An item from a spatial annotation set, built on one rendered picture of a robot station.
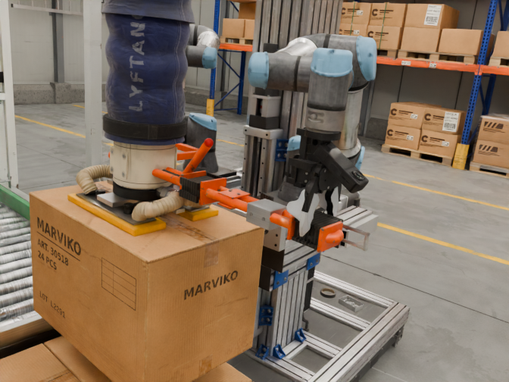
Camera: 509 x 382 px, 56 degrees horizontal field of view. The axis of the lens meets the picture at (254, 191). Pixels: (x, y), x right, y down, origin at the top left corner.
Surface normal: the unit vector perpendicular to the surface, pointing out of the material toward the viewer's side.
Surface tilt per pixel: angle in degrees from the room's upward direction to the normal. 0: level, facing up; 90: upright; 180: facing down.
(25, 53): 90
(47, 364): 0
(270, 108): 90
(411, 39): 90
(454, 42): 89
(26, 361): 0
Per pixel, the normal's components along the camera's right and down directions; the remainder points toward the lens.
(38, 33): 0.79, 0.24
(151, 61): 0.18, -0.05
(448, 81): -0.61, 0.18
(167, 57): 0.54, -0.08
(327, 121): -0.01, 0.29
